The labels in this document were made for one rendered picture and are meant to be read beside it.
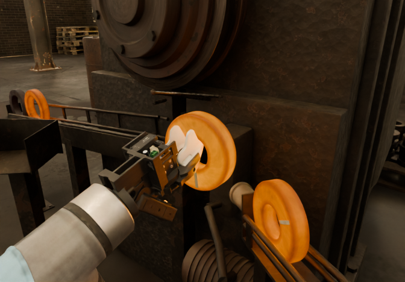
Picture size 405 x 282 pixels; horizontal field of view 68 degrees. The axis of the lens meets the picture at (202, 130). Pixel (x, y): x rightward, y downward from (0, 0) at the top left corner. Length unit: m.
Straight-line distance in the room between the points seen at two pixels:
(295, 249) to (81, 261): 0.34
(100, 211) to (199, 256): 0.41
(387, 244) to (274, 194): 1.35
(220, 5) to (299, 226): 0.48
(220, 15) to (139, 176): 0.41
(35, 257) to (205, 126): 0.32
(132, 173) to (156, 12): 0.40
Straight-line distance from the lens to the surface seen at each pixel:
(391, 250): 1.84
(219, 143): 0.53
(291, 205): 0.55
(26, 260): 0.41
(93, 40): 3.71
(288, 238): 0.56
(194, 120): 0.55
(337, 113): 0.73
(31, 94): 1.68
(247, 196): 0.66
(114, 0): 0.82
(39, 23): 7.85
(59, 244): 0.41
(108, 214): 0.42
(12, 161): 1.26
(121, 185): 0.44
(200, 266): 0.79
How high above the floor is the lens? 1.06
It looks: 20 degrees down
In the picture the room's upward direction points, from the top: straight up
